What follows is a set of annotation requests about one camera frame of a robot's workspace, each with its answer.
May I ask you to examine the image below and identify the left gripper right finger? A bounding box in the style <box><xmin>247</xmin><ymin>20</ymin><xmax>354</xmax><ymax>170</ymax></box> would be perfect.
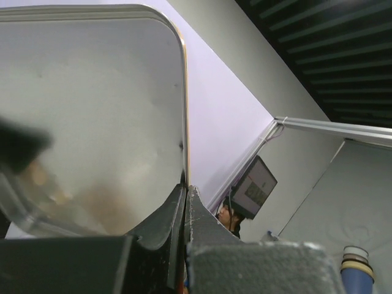
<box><xmin>185</xmin><ymin>186</ymin><xmax>345</xmax><ymax>293</ymax></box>

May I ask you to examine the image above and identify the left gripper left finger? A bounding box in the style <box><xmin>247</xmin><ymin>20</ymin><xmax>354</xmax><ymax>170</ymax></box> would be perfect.
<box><xmin>1</xmin><ymin>184</ymin><xmax>187</xmax><ymax>293</ymax></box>

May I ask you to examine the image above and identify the silver tin lid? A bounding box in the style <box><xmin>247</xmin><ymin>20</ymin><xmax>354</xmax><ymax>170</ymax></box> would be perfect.
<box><xmin>1</xmin><ymin>4</ymin><xmax>189</xmax><ymax>237</ymax></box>

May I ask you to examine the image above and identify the person with dark hair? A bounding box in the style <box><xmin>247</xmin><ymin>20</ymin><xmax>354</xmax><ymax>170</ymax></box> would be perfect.
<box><xmin>216</xmin><ymin>197</ymin><xmax>245</xmax><ymax>239</ymax></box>

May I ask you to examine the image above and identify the wall mounted monitor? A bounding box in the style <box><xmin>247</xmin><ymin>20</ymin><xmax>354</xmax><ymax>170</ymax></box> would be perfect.
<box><xmin>229</xmin><ymin>155</ymin><xmax>277</xmax><ymax>220</ymax></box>

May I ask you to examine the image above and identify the aluminium rail frame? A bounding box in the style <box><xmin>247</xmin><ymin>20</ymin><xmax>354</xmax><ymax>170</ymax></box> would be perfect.
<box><xmin>200</xmin><ymin>117</ymin><xmax>391</xmax><ymax>212</ymax></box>

